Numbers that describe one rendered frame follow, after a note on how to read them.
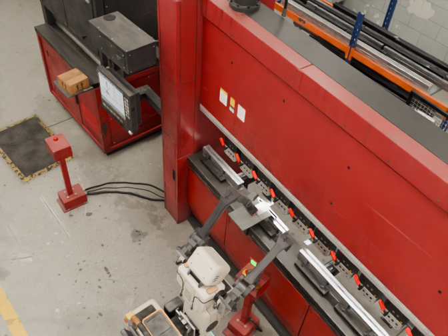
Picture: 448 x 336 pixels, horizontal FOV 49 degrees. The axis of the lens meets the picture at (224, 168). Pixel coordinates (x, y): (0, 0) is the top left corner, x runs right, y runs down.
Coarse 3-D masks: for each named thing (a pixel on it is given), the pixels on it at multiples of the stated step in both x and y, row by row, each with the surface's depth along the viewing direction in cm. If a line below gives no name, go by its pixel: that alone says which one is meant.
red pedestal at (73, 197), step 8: (56, 136) 430; (48, 144) 423; (56, 144) 423; (64, 144) 424; (56, 152) 418; (64, 152) 423; (56, 160) 424; (64, 160) 439; (64, 168) 445; (64, 176) 452; (64, 192) 474; (72, 192) 471; (80, 192) 476; (64, 200) 468; (72, 200) 469; (80, 200) 476; (64, 208) 475; (72, 208) 475
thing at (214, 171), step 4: (204, 160) 407; (208, 160) 407; (204, 164) 406; (208, 164) 404; (212, 164) 404; (208, 168) 402; (212, 168) 401; (216, 168) 401; (212, 172) 399; (216, 172) 398; (220, 172) 398; (216, 176) 395; (220, 180) 392; (224, 180) 394
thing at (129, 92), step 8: (104, 72) 366; (112, 72) 372; (112, 80) 360; (120, 80) 365; (120, 88) 354; (128, 88) 359; (128, 96) 349; (136, 96) 357; (104, 104) 392; (128, 104) 355; (136, 104) 362; (112, 112) 386; (128, 112) 361; (136, 112) 363; (120, 120) 380; (128, 120) 369; (136, 120) 368; (128, 128) 376; (136, 128) 373
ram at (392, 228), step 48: (240, 48) 304; (240, 96) 326; (288, 96) 283; (288, 144) 301; (336, 144) 264; (336, 192) 280; (384, 192) 247; (384, 240) 262; (432, 240) 233; (432, 288) 245
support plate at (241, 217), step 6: (240, 210) 360; (234, 216) 356; (240, 216) 356; (246, 216) 356; (252, 216) 357; (258, 216) 357; (264, 216) 357; (240, 222) 352; (246, 222) 352; (252, 222) 353; (258, 222) 354; (240, 228) 349; (246, 228) 349
